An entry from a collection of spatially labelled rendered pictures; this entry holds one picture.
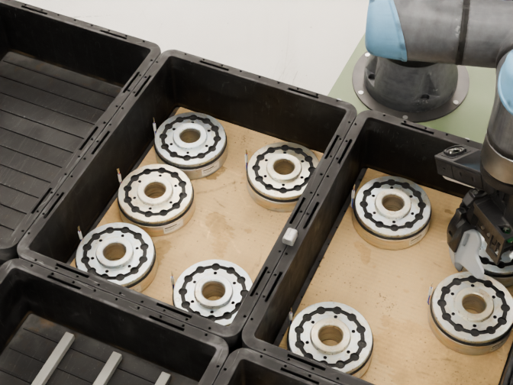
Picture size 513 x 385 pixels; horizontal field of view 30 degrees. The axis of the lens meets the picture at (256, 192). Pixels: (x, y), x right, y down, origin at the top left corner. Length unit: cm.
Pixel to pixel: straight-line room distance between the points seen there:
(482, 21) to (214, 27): 79
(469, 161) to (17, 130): 67
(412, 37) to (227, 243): 39
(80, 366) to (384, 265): 41
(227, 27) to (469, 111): 48
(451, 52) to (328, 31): 71
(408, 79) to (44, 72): 57
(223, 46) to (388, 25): 70
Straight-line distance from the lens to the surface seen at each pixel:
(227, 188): 134
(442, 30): 107
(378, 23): 107
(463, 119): 155
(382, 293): 124
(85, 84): 151
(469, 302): 123
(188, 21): 179
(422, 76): 151
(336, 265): 126
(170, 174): 132
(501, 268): 125
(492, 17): 108
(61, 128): 145
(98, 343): 122
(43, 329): 124
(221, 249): 128
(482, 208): 114
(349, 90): 158
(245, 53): 172
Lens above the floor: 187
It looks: 51 degrees down
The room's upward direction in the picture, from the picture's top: 2 degrees counter-clockwise
